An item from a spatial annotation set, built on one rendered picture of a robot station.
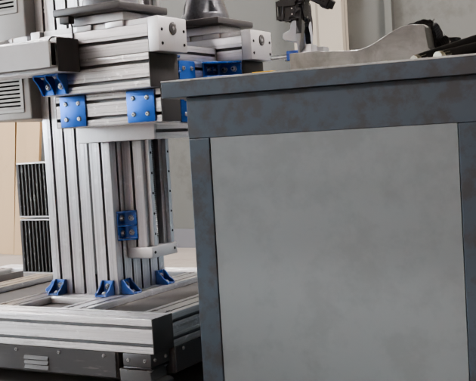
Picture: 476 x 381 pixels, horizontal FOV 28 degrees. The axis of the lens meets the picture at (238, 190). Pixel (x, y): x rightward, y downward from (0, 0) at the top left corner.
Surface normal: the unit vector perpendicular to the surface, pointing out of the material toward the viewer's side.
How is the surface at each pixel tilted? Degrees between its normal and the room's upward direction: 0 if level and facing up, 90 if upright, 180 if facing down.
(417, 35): 90
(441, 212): 90
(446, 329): 90
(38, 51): 90
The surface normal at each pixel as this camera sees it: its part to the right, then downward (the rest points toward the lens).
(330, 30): -0.49, 0.07
